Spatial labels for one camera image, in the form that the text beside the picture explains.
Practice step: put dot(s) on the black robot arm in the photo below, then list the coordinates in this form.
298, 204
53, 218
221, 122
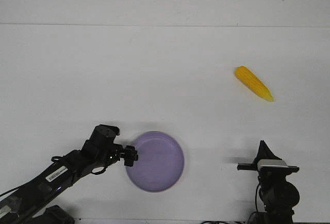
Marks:
28, 202
278, 196

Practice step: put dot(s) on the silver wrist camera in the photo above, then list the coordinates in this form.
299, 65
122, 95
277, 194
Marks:
272, 165

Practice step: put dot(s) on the yellow corn cob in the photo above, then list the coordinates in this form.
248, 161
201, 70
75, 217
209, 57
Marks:
250, 80

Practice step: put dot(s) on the purple round plate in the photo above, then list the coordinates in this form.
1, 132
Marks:
160, 162

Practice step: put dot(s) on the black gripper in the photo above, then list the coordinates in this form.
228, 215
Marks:
106, 152
264, 152

